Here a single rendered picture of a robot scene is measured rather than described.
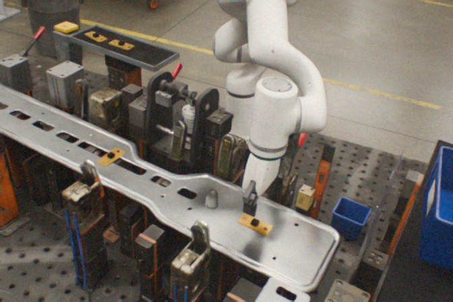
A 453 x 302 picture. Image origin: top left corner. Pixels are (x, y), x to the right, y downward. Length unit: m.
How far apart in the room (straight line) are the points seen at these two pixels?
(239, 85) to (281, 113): 0.76
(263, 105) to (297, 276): 0.40
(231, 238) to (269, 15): 0.52
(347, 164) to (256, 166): 0.99
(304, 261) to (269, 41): 0.51
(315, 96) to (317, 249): 0.39
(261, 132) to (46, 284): 0.81
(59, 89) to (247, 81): 0.63
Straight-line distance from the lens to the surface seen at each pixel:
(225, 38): 1.58
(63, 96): 1.62
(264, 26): 1.03
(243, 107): 1.73
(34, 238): 1.61
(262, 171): 1.02
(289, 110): 0.95
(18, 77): 1.83
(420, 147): 3.56
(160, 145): 1.48
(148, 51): 1.61
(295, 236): 1.18
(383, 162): 2.04
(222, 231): 1.16
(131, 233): 1.42
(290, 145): 1.20
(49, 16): 4.13
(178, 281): 1.06
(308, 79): 1.01
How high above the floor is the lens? 1.84
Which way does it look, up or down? 37 degrees down
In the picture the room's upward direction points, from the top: 5 degrees clockwise
